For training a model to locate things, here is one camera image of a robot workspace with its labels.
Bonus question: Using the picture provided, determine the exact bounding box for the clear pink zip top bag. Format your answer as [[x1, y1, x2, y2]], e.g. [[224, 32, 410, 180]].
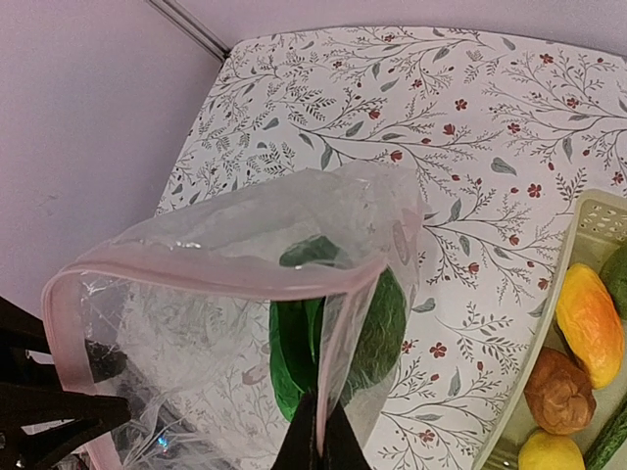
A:
[[42, 162, 423, 469]]

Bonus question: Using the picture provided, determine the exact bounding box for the beige perforated plastic basket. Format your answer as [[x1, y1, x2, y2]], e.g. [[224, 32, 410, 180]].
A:
[[472, 188, 627, 470]]

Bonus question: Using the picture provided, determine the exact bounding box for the green yellow toy avocado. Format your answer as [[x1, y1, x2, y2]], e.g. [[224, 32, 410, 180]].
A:
[[599, 245, 627, 320]]

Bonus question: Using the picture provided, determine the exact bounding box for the green toy cucumber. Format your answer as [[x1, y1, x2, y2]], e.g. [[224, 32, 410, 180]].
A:
[[584, 402, 626, 470]]

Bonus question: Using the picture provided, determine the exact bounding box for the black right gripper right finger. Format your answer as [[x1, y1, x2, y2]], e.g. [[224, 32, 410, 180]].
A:
[[322, 404, 372, 470]]

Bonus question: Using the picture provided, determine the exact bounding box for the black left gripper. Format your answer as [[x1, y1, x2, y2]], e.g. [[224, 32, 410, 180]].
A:
[[1, 299, 131, 469]]

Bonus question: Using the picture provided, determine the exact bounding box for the yellow toy lemon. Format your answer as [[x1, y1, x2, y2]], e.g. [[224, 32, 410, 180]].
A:
[[518, 430, 586, 470]]

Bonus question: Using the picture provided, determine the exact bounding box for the green white toy bok choy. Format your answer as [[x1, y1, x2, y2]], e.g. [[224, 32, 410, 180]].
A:
[[267, 234, 409, 425]]

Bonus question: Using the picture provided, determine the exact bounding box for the floral patterned table mat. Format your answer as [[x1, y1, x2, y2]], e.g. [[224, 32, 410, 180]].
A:
[[158, 26, 626, 469]]

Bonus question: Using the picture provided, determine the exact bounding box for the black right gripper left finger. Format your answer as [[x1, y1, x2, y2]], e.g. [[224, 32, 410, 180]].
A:
[[278, 392, 320, 470]]

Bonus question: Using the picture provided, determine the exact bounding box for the orange yellow toy mango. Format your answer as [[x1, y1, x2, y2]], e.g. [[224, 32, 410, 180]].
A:
[[555, 263, 625, 390]]

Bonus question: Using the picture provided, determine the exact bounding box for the left aluminium frame post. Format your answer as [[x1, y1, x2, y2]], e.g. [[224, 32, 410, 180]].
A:
[[147, 0, 230, 63]]

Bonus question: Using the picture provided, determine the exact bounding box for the brown toy potato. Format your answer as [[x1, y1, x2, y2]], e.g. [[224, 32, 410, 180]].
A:
[[524, 348, 597, 436]]

